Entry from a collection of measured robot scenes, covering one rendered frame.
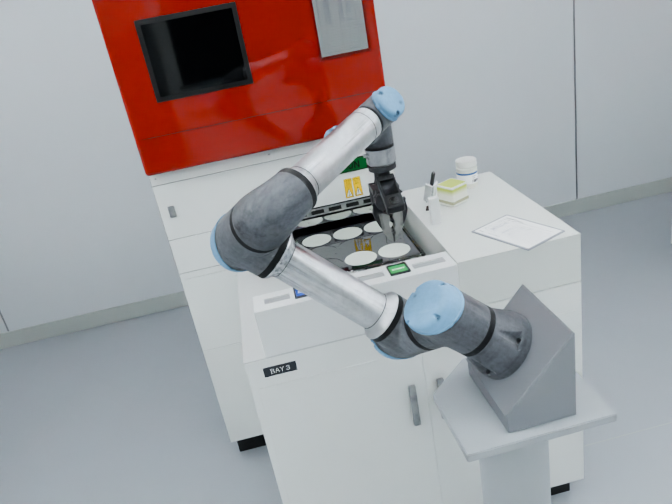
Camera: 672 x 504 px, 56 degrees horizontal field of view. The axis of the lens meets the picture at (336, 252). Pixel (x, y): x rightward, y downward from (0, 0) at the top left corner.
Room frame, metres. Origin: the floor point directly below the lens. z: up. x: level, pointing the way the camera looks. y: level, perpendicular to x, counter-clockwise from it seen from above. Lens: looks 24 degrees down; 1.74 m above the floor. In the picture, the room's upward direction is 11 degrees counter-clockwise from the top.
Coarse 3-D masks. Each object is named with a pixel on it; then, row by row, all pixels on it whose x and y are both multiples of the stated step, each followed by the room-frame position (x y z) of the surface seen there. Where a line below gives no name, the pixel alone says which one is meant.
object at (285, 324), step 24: (408, 264) 1.55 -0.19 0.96; (432, 264) 1.53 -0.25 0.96; (456, 264) 1.50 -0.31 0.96; (288, 288) 1.54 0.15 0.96; (384, 288) 1.48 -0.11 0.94; (408, 288) 1.48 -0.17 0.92; (264, 312) 1.45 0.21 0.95; (288, 312) 1.45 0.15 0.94; (312, 312) 1.46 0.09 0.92; (336, 312) 1.46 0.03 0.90; (264, 336) 1.44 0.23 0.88; (288, 336) 1.45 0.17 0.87; (312, 336) 1.46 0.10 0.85; (336, 336) 1.46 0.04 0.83
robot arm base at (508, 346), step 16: (496, 320) 1.10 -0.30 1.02; (512, 320) 1.11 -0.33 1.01; (496, 336) 1.08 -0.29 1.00; (512, 336) 1.09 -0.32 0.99; (528, 336) 1.09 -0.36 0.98; (480, 352) 1.07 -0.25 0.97; (496, 352) 1.07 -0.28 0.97; (512, 352) 1.06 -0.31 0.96; (528, 352) 1.07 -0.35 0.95; (480, 368) 1.10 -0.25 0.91; (496, 368) 1.07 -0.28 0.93; (512, 368) 1.06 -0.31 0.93
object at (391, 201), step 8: (384, 176) 1.52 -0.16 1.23; (392, 176) 1.52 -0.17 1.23; (384, 184) 1.50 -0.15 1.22; (392, 184) 1.49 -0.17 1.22; (384, 192) 1.47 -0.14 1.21; (392, 192) 1.47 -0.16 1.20; (400, 192) 1.47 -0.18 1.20; (384, 200) 1.45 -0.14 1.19; (392, 200) 1.44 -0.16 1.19; (400, 200) 1.44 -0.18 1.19; (392, 208) 1.43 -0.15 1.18; (400, 208) 1.43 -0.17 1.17
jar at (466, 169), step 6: (468, 156) 2.07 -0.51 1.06; (456, 162) 2.04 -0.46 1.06; (462, 162) 2.02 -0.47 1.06; (468, 162) 2.02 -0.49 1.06; (474, 162) 2.02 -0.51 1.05; (456, 168) 2.05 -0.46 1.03; (462, 168) 2.03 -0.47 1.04; (468, 168) 2.02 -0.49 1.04; (474, 168) 2.02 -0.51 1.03; (456, 174) 2.05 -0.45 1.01; (462, 174) 2.02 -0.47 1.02; (468, 174) 2.02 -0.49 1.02; (474, 174) 2.02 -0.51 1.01; (468, 180) 2.02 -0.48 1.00; (474, 180) 2.02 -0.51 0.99; (468, 186) 2.02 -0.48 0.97; (474, 186) 2.02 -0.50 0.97
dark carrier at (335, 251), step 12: (336, 228) 2.05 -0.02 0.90; (360, 228) 2.01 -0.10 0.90; (300, 240) 2.00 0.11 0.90; (336, 240) 1.95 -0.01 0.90; (348, 240) 1.93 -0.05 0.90; (360, 240) 1.91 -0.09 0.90; (372, 240) 1.89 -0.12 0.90; (384, 240) 1.87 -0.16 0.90; (408, 240) 1.84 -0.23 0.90; (324, 252) 1.87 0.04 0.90; (336, 252) 1.85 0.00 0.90; (348, 252) 1.83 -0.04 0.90; (408, 252) 1.75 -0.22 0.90; (336, 264) 1.76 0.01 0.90; (348, 264) 1.75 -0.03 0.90; (372, 264) 1.72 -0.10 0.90
